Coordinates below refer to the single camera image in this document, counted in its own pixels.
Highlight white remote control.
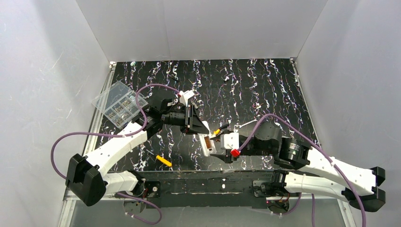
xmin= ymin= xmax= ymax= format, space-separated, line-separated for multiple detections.
xmin=198 ymin=121 xmax=217 ymax=157

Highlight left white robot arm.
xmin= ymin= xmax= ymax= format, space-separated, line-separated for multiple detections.
xmin=66 ymin=99 xmax=210 ymax=206

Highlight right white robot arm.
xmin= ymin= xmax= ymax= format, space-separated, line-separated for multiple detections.
xmin=199 ymin=122 xmax=386 ymax=212

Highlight silver hex key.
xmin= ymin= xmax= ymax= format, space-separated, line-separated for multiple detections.
xmin=238 ymin=119 xmax=258 ymax=128

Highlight yellow black pliers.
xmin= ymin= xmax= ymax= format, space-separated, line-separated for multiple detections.
xmin=213 ymin=123 xmax=230 ymax=135

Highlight clear plastic screw box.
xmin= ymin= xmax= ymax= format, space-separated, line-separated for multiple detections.
xmin=92 ymin=81 xmax=149 ymax=129

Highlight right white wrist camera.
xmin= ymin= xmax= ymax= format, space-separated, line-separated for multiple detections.
xmin=220 ymin=132 xmax=240 ymax=157

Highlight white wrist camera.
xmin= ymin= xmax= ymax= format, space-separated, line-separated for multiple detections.
xmin=178 ymin=90 xmax=195 ymax=106
xmin=220 ymin=132 xmax=240 ymax=157

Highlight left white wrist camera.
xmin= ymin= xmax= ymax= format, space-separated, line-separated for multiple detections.
xmin=178 ymin=90 xmax=195 ymax=106

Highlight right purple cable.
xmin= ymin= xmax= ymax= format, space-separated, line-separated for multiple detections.
xmin=238 ymin=113 xmax=367 ymax=227

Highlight purple cable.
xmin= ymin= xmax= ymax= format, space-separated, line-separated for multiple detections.
xmin=238 ymin=113 xmax=367 ymax=227
xmin=51 ymin=83 xmax=183 ymax=225

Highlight yellow handle screwdriver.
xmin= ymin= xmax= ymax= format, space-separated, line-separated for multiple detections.
xmin=147 ymin=150 xmax=173 ymax=167

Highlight aluminium frame rail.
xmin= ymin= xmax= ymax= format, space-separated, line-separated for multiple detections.
xmin=58 ymin=61 xmax=356 ymax=227

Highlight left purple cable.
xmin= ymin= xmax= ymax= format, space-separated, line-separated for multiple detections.
xmin=51 ymin=83 xmax=183 ymax=225

